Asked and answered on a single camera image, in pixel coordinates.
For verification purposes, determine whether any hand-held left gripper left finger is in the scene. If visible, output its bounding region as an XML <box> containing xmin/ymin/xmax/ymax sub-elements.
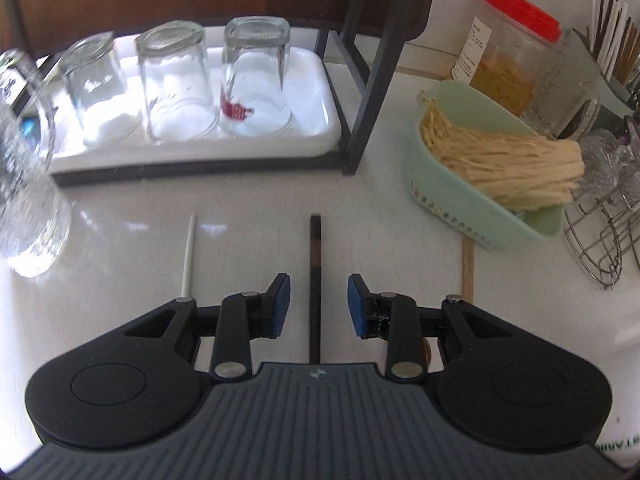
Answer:
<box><xmin>122</xmin><ymin>273</ymin><xmax>292</xmax><ymax>380</ymax></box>

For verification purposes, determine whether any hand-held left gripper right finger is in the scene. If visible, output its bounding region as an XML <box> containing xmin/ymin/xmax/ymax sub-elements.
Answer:
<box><xmin>347</xmin><ymin>273</ymin><xmax>516</xmax><ymax>380</ymax></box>

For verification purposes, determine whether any black chopstick brown band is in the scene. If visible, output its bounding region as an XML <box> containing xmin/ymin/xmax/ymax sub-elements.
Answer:
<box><xmin>308</xmin><ymin>215</ymin><xmax>323</xmax><ymax>364</ymax></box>

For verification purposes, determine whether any wooden chopstick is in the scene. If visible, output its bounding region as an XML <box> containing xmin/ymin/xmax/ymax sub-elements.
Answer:
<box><xmin>462</xmin><ymin>237</ymin><xmax>475</xmax><ymax>306</ymax></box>

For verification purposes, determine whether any white chopstick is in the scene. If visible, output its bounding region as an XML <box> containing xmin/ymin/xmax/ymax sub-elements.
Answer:
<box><xmin>181</xmin><ymin>213</ymin><xmax>197</xmax><ymax>302</ymax></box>

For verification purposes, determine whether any green plastic basket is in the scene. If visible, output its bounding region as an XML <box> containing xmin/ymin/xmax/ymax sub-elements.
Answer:
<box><xmin>410</xmin><ymin>80</ymin><xmax>566</xmax><ymax>252</ymax></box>

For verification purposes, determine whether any white drip tray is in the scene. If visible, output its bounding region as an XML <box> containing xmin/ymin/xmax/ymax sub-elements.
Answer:
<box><xmin>47</xmin><ymin>45</ymin><xmax>346</xmax><ymax>173</ymax></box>

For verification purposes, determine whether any dried noodle bundle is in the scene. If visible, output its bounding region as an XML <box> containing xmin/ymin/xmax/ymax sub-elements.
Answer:
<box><xmin>420</xmin><ymin>99</ymin><xmax>586</xmax><ymax>212</ymax></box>

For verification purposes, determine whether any black dish rack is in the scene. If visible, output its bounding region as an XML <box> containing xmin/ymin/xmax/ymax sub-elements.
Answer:
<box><xmin>50</xmin><ymin>0</ymin><xmax>441</xmax><ymax>188</ymax></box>

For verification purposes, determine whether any red print glass tumbler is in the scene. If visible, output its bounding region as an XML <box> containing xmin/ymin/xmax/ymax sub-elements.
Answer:
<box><xmin>219</xmin><ymin>16</ymin><xmax>293</xmax><ymax>137</ymax></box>

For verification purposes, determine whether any clear glass tumbler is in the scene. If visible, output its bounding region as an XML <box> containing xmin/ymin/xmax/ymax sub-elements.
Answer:
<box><xmin>135</xmin><ymin>20</ymin><xmax>221</xmax><ymax>142</ymax></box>
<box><xmin>59</xmin><ymin>31</ymin><xmax>143</xmax><ymax>147</ymax></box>

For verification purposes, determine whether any textured glass mug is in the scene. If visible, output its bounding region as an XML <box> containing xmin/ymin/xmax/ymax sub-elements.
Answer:
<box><xmin>0</xmin><ymin>47</ymin><xmax>73</xmax><ymax>278</ymax></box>

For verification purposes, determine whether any cut glass cup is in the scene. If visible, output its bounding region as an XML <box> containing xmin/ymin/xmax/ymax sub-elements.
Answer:
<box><xmin>580</xmin><ymin>130</ymin><xmax>631</xmax><ymax>196</ymax></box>

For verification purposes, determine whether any tall clear glass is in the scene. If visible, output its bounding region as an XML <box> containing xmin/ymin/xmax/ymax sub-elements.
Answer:
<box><xmin>530</xmin><ymin>35</ymin><xmax>601</xmax><ymax>141</ymax></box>

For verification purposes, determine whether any red lid plastic jar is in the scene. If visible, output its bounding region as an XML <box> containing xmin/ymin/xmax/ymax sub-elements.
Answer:
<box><xmin>452</xmin><ymin>0</ymin><xmax>563</xmax><ymax>116</ymax></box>

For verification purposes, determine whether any green utensil holder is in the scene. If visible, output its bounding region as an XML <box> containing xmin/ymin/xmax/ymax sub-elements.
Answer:
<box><xmin>570</xmin><ymin>27</ymin><xmax>640</xmax><ymax>116</ymax></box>

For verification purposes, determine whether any steel wire cup rack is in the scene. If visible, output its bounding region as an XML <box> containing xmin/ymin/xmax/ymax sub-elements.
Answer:
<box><xmin>564</xmin><ymin>125</ymin><xmax>640</xmax><ymax>288</ymax></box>

